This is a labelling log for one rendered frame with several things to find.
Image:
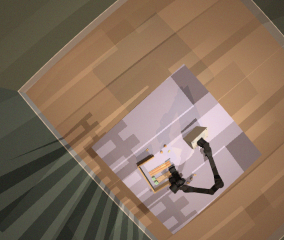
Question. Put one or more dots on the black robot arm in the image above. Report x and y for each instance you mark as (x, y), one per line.
(178, 183)

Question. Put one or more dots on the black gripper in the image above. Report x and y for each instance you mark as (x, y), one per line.
(173, 171)

